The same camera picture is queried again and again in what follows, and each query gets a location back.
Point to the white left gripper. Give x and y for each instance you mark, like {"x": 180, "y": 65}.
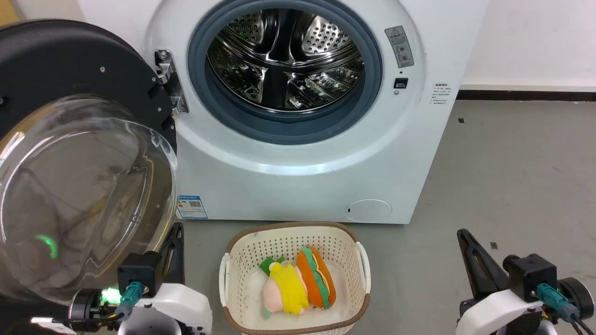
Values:
{"x": 179, "y": 307}

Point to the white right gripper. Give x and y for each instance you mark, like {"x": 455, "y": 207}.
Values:
{"x": 498, "y": 314}

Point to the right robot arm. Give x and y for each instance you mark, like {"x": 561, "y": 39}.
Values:
{"x": 576, "y": 298}

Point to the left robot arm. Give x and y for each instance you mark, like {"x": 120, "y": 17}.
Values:
{"x": 86, "y": 307}

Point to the white front-load washing machine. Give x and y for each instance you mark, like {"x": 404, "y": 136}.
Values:
{"x": 298, "y": 177}

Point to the black washer door glass bowl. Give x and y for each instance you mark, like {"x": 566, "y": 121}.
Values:
{"x": 79, "y": 139}

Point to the metal door hinge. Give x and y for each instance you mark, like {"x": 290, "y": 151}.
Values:
{"x": 167, "y": 79}

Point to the black door latch slot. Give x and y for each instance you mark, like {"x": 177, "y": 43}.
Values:
{"x": 400, "y": 83}

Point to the blue energy label sticker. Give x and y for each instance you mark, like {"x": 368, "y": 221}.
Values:
{"x": 191, "y": 206}

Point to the cream laundry basket brown rim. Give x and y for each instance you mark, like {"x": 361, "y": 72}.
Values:
{"x": 242, "y": 279}

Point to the yellow pink plush doll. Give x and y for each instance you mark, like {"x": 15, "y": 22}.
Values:
{"x": 286, "y": 291}

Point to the oval white filter cover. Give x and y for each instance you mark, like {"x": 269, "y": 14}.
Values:
{"x": 369, "y": 210}

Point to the orange hot dog plush toy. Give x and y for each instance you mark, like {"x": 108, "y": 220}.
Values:
{"x": 316, "y": 279}

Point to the small text label sticker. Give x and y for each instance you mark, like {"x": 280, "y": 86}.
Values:
{"x": 441, "y": 94}

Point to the stainless steel washer drum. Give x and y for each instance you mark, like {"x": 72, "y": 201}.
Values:
{"x": 284, "y": 56}

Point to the grey warning sticker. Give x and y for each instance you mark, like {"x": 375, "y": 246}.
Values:
{"x": 399, "y": 46}

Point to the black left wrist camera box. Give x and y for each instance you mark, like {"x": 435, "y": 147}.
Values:
{"x": 138, "y": 272}

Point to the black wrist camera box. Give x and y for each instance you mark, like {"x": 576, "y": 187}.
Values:
{"x": 531, "y": 275}
{"x": 138, "y": 272}

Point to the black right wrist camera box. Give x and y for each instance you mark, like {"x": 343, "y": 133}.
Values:
{"x": 531, "y": 275}

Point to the black wall baseboard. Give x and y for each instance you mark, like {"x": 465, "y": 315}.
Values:
{"x": 526, "y": 95}

